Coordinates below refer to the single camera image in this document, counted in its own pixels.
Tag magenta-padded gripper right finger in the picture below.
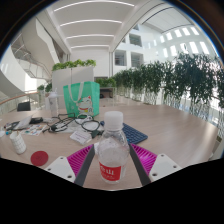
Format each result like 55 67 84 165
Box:
128 143 184 187

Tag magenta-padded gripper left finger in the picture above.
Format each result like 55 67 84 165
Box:
44 143 98 187

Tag clear red-labelled water bottle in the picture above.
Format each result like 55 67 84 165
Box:
96 110 131 185

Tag flat round red coaster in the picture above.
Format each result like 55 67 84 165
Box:
30 150 50 167

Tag white paper packet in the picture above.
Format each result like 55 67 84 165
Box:
69 129 93 146

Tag colourful sticker sheet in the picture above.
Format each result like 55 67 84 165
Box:
20 124 50 137

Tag white mug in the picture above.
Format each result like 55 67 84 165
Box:
9 130 27 155

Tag black power adapter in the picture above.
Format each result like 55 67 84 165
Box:
29 116 44 125

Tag clear bottle with white cap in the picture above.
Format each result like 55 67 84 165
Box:
47 89 60 118

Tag green cat-print tote bag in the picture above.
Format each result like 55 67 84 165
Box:
63 81 101 118

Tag planter with green plants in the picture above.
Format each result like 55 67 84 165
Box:
36 83 53 108

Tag long hedge of green plants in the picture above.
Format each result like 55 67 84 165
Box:
114 53 224 118

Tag white cabinet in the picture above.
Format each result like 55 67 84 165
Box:
51 65 95 101

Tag low planter box with plants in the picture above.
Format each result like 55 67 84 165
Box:
94 77 118 99

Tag green plants atop cabinet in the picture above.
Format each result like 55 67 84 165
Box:
51 59 97 72

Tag ceiling light strips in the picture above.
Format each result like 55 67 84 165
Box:
53 0 136 49

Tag tangle of black cables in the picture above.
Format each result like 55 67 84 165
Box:
46 113 103 138

